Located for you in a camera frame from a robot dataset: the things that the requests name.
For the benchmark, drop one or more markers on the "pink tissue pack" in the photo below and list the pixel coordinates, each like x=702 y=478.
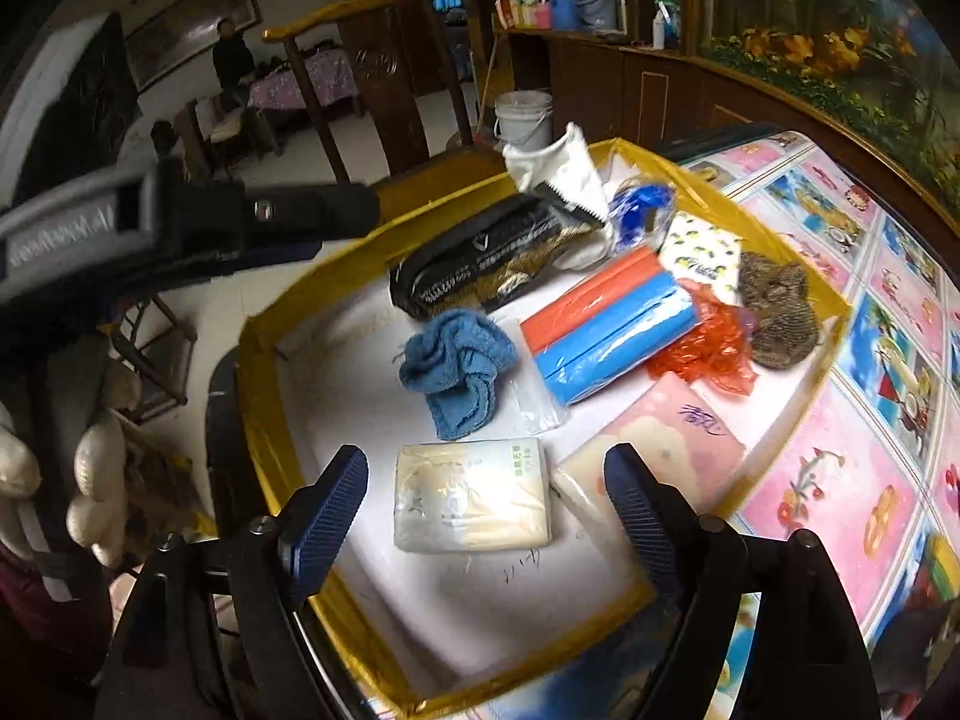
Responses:
x=660 y=435

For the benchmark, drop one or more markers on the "clear plastic bag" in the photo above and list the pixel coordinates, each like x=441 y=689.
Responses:
x=536 y=397

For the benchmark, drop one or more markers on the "orange plastic bag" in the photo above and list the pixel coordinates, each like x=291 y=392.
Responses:
x=712 y=356

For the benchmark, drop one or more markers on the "table with floral cloth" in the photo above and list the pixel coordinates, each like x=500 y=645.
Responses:
x=307 y=82

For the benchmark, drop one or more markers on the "small wooden chair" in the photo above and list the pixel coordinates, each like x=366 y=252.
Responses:
x=225 y=131

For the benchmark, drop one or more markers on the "framed wall painting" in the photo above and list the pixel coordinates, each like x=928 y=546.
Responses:
x=195 y=26

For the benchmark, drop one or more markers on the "blue roll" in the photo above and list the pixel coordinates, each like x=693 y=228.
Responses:
x=615 y=341

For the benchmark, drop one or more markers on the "lemon print tissue pack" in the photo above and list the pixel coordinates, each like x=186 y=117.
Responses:
x=701 y=251

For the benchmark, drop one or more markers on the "steel wool scrubber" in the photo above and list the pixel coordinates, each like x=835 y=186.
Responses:
x=780 y=315

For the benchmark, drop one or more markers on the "wooden stool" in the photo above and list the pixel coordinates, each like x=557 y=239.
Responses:
x=157 y=360

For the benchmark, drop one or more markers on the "printed floral tablecloth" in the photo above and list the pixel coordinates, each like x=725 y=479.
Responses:
x=825 y=480

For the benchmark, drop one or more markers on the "pink carton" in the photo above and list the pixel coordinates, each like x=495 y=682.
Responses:
x=525 y=15

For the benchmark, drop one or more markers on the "aquarium with artificial flowers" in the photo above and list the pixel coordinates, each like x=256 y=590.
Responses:
x=825 y=37

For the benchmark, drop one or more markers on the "white plastic bucket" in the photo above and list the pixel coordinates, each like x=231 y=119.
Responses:
x=523 y=124

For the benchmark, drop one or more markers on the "orange roll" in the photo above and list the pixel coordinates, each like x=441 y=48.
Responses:
x=585 y=292

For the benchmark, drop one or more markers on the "wooden cabinet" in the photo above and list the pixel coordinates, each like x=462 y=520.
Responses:
x=637 y=90

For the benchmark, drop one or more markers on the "white tissue pack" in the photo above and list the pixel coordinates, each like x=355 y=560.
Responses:
x=472 y=495

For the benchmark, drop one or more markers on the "black foil packet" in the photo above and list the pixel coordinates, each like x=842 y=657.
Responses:
x=465 y=262

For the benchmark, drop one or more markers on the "white plastic bag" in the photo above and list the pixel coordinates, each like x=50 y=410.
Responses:
x=562 y=165

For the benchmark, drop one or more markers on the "blue towel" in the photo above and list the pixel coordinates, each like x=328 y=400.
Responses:
x=450 y=367

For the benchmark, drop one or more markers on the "blue item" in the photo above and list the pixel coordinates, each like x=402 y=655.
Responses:
x=637 y=214

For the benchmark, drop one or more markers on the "white spray bottle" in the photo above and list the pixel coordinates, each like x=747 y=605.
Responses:
x=664 y=22

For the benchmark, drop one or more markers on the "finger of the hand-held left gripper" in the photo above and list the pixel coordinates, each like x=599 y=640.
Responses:
x=300 y=208
x=262 y=251

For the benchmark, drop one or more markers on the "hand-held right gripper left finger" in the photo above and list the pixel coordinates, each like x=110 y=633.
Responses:
x=330 y=510

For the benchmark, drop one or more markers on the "person's left hand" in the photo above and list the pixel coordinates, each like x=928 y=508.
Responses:
x=97 y=487

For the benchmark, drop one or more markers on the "yellow taped white foam box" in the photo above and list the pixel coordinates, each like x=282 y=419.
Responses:
x=450 y=615

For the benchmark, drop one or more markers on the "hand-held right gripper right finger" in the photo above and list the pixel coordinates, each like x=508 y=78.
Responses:
x=637 y=510

